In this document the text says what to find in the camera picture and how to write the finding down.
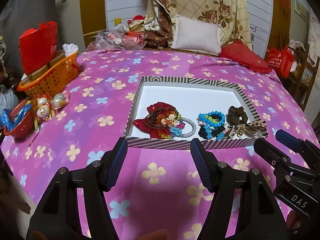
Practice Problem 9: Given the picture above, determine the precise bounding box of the leopard print bow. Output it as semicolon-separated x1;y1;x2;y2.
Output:
224;121;266;139

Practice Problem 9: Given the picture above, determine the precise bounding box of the brown scrunchie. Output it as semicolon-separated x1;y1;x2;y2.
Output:
226;106;248;126

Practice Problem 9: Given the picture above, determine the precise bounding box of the black scrunchie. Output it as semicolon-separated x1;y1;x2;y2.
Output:
198;112;227;140

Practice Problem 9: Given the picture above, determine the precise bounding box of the blue bead bracelet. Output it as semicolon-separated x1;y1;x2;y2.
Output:
197;110;227;140

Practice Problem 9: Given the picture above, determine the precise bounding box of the silver white braided hair ring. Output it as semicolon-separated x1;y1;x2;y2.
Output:
175;116;198;138

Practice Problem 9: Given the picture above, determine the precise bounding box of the orange bead bracelet with charms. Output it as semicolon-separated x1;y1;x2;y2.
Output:
156;113;187;140

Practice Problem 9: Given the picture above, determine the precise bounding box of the maroon hair tie with charm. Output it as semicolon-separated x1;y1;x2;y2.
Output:
143;107;182;131

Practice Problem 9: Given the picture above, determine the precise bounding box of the red bow hair clip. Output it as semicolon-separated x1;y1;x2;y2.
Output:
133;102;179;139

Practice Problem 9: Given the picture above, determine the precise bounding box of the striped jewelry box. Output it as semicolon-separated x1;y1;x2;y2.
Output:
124;76;261;150

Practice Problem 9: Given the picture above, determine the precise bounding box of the wooden chair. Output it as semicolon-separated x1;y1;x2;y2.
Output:
287;44;319;111

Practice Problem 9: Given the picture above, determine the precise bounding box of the red shopping bag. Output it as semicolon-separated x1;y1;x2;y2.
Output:
266;46;295;79

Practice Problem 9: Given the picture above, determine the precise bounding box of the small red plastic basket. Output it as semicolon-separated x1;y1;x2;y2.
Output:
1;99;34;140

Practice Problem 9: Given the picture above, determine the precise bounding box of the red cushion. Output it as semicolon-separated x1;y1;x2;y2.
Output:
219;40;272;74

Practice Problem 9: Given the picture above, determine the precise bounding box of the round ornament ball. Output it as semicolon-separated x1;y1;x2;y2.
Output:
52;91;69;110

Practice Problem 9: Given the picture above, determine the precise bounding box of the orange plastic basket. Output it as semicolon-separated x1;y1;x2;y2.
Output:
17;51;80;99

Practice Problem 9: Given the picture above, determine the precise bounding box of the white pillow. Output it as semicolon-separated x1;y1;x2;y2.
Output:
171;15;221;56

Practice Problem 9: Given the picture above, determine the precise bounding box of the floral beige quilt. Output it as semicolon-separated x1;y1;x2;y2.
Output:
144;0;252;48

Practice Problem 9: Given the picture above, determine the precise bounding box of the red gift bag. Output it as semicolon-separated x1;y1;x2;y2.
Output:
18;21;57;75

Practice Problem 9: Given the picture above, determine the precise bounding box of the clear plastic bag pile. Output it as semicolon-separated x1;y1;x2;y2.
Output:
86;24;146;51

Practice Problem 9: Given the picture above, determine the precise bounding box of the santa plush toy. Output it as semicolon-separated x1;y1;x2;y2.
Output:
127;15;145;32

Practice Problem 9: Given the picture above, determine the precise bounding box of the grey refrigerator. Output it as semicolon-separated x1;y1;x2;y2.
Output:
1;0;85;76

